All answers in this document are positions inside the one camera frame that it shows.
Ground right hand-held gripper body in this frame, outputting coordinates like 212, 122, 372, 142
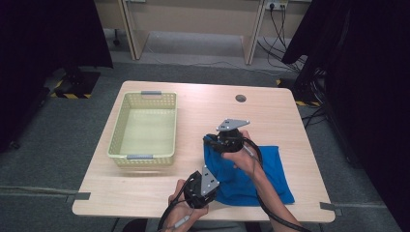
216, 119, 250, 154

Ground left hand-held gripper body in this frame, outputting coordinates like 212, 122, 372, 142
184, 164, 220, 209

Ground blue T-shirt with white print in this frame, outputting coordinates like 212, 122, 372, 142
202, 143, 296, 207

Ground pale green plastic basket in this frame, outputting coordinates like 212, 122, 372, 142
106, 90, 178, 168

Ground person's right hand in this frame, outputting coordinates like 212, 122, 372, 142
221, 130, 263, 178

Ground person's left hand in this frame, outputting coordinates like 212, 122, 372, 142
161, 179, 210, 228

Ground person's grey trousers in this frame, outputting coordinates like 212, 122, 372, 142
122, 218, 259, 232

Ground black stand base striped tape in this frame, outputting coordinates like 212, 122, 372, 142
43, 66, 102, 100
276, 78, 322, 107

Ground grey tape strip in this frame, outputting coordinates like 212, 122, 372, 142
66, 191, 92, 204
319, 201, 343, 217

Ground beige wooden desk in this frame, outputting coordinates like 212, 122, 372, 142
94, 0, 312, 66

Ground black curtain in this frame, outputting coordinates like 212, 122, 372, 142
0, 0, 114, 153
281, 0, 410, 232

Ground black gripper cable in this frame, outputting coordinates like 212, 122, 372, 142
241, 136, 312, 232
157, 170, 195, 232

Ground black floor cable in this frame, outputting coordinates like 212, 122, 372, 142
301, 105, 328, 129

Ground black power cable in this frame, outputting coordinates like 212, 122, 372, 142
269, 3, 291, 49
257, 3, 306, 73

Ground white wall socket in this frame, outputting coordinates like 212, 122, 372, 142
264, 0, 289, 11

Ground grey floor cable cover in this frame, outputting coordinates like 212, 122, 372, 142
0, 185, 78, 198

